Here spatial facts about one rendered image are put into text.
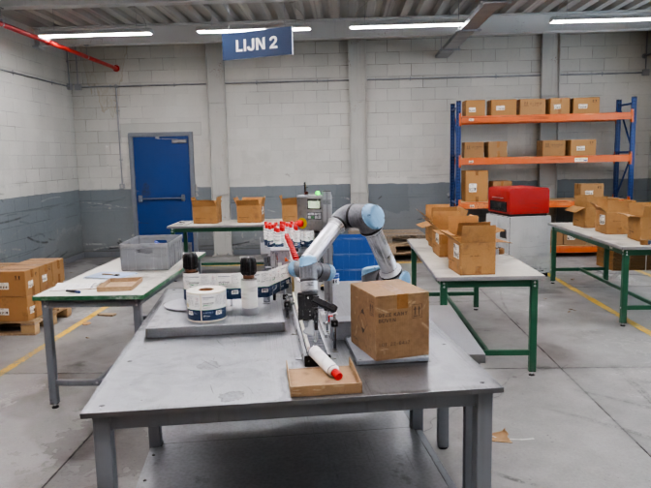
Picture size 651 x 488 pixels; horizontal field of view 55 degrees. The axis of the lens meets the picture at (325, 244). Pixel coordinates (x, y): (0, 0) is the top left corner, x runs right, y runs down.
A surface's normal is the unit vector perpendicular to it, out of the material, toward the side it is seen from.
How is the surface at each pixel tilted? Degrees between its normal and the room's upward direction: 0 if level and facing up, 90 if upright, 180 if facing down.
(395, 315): 90
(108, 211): 90
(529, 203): 90
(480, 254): 91
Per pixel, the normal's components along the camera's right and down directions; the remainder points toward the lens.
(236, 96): -0.03, 0.14
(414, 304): 0.30, 0.12
